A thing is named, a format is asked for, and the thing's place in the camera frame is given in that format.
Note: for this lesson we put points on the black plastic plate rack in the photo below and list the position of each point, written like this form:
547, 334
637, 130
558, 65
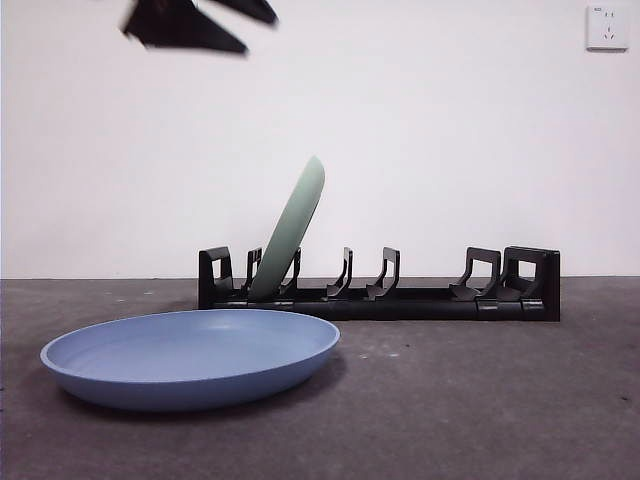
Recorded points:
400, 310

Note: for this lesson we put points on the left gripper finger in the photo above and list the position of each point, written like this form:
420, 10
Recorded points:
175, 27
255, 9

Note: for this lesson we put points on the pale green round plate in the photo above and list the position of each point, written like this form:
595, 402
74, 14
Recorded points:
292, 225

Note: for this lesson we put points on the blue round plate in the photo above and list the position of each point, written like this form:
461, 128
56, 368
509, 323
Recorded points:
190, 365

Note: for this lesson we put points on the white wall socket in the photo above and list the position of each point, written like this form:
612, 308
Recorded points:
607, 30

